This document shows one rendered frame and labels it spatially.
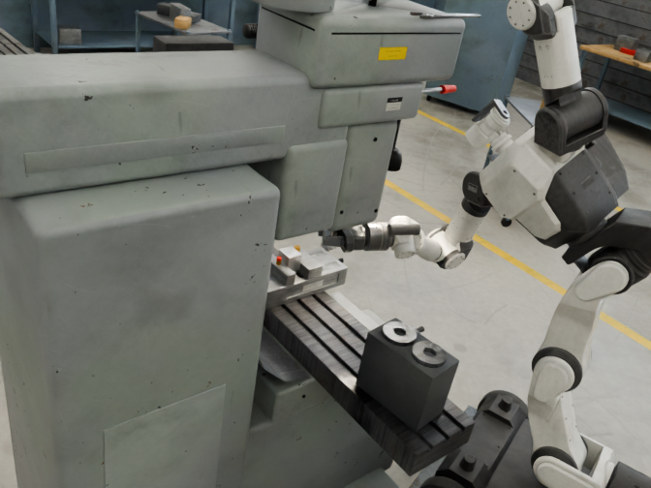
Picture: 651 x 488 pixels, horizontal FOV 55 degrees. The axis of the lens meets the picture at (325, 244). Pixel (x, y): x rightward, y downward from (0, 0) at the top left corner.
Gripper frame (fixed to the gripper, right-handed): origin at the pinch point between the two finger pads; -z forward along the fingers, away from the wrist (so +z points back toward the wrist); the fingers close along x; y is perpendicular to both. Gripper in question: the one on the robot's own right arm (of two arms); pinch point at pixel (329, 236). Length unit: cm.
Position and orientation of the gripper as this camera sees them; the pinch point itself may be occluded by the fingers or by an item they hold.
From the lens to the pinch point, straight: 186.1
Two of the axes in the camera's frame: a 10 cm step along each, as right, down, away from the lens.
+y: -1.4, 8.6, 5.0
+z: 9.6, -0.2, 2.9
